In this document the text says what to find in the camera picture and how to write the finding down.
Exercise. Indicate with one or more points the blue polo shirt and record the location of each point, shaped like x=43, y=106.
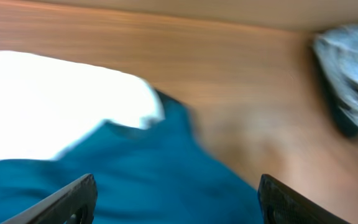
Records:
x=157, y=175

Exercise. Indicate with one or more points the folded light blue jeans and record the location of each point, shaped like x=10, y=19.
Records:
x=336, y=51

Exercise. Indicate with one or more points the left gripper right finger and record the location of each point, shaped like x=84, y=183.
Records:
x=280, y=204

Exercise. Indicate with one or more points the white shirt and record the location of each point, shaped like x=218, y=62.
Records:
x=47, y=105

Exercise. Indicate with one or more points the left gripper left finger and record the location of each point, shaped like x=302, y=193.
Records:
x=74, y=203

